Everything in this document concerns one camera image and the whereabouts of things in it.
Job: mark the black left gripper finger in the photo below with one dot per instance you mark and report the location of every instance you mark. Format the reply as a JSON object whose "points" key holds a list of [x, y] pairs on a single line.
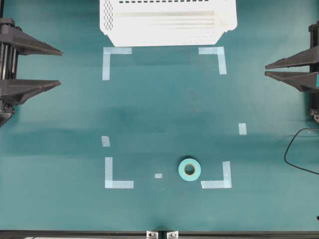
{"points": [[25, 44], [17, 92]]}

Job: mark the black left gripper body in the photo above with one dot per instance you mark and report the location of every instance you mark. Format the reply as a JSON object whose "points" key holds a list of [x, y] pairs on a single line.
{"points": [[8, 68]]}

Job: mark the left metal bracket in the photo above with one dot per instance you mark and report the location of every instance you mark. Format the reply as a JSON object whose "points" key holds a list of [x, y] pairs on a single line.
{"points": [[152, 235]]}

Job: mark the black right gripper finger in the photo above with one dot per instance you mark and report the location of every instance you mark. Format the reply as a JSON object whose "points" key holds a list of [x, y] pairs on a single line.
{"points": [[302, 81], [304, 58]]}

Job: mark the metal bracket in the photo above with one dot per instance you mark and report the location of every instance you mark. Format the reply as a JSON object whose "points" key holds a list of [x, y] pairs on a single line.
{"points": [[152, 235], [172, 235]]}

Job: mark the right metal bracket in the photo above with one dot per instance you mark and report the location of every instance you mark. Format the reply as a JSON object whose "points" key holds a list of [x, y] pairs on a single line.
{"points": [[172, 235]]}

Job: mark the teal tape roll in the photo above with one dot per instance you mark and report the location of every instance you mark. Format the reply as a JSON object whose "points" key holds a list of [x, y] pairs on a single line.
{"points": [[189, 169]]}

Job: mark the white perforated plastic basket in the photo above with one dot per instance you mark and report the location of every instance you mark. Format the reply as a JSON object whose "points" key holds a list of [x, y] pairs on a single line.
{"points": [[140, 23]]}

